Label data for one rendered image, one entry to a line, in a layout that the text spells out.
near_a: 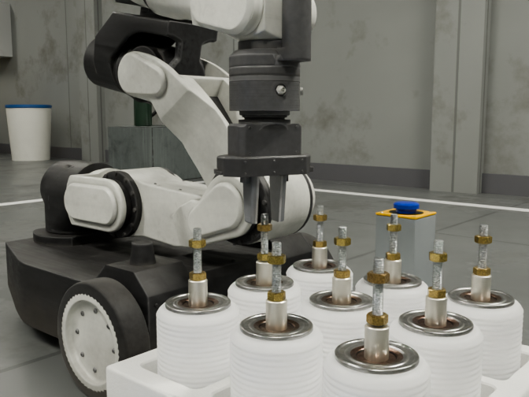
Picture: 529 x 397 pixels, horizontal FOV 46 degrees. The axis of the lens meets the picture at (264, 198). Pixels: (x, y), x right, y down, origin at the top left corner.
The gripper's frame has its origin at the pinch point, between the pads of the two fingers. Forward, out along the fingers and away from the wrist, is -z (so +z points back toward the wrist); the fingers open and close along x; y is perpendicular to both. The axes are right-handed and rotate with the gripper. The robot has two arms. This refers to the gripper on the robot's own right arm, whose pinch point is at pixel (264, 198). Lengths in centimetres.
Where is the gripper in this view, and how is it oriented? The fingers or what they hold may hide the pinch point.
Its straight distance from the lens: 78.3
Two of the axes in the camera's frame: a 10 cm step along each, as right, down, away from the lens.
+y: 4.4, 1.2, -8.9
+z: 0.0, -9.9, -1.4
